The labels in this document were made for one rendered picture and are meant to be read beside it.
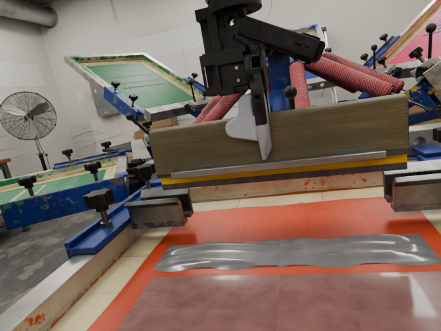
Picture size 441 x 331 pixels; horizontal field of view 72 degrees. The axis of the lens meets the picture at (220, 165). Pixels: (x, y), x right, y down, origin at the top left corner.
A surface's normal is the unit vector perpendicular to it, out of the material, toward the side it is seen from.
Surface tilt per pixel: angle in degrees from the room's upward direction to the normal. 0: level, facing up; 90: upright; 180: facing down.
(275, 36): 90
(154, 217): 90
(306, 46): 90
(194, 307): 0
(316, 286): 0
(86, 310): 0
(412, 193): 90
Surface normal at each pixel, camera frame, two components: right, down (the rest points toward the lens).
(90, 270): 0.96, -0.11
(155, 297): -0.17, -0.96
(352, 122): -0.23, 0.26
